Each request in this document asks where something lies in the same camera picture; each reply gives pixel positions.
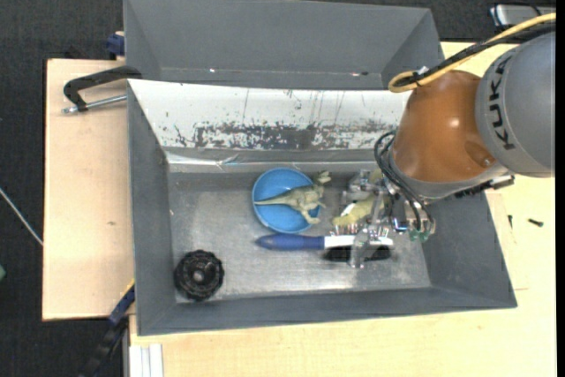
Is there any green toy dinosaur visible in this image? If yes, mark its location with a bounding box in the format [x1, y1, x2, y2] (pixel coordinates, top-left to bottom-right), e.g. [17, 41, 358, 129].
[254, 170, 333, 225]

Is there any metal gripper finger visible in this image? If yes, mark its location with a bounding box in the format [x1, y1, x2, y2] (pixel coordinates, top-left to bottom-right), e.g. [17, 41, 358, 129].
[343, 170, 385, 196]
[350, 228, 396, 271]

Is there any blue and white brush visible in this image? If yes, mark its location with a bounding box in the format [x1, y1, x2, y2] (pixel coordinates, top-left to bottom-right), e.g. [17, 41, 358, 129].
[254, 223, 359, 253]

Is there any pale wood board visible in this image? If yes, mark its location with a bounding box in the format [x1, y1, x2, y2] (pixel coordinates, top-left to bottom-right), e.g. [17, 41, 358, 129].
[41, 58, 136, 322]

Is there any blue bowl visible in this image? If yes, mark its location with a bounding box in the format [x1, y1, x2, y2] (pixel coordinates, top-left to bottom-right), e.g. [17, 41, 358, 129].
[251, 166, 326, 234]

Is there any yellow-green lumpy toy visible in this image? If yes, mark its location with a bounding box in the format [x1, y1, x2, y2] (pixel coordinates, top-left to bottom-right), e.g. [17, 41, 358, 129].
[330, 170, 386, 229]

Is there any black round knob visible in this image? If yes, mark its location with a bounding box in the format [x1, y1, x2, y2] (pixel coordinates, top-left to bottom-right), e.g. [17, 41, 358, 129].
[172, 249, 225, 303]

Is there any grey metal bin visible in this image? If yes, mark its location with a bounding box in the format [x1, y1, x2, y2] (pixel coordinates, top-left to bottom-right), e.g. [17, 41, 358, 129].
[122, 0, 518, 336]

